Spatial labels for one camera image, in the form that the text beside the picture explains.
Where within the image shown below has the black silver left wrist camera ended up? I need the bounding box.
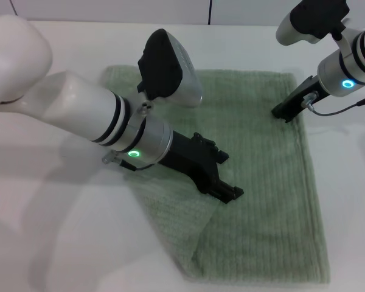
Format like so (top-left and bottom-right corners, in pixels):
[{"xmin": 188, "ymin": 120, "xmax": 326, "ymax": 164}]
[{"xmin": 136, "ymin": 28, "xmax": 203, "ymax": 108}]

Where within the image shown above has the light green ribbed towel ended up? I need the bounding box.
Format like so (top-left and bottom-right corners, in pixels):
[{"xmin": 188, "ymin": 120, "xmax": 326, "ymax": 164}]
[{"xmin": 102, "ymin": 65, "xmax": 332, "ymax": 277}]

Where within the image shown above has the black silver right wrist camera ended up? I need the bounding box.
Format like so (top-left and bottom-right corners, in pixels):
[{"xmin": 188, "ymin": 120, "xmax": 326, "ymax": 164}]
[{"xmin": 276, "ymin": 0, "xmax": 351, "ymax": 47}]

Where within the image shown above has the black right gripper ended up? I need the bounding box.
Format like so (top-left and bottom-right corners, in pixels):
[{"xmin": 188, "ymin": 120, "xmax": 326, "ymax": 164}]
[{"xmin": 270, "ymin": 74, "xmax": 332, "ymax": 125}]

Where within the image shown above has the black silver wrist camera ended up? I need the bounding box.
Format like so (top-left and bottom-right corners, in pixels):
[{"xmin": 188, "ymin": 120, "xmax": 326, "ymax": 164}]
[
  {"xmin": 136, "ymin": 28, "xmax": 203, "ymax": 108},
  {"xmin": 276, "ymin": 0, "xmax": 351, "ymax": 47}
]

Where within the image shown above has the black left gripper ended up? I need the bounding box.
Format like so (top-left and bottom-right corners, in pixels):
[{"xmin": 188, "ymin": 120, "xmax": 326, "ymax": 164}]
[{"xmin": 158, "ymin": 131, "xmax": 245, "ymax": 204}]

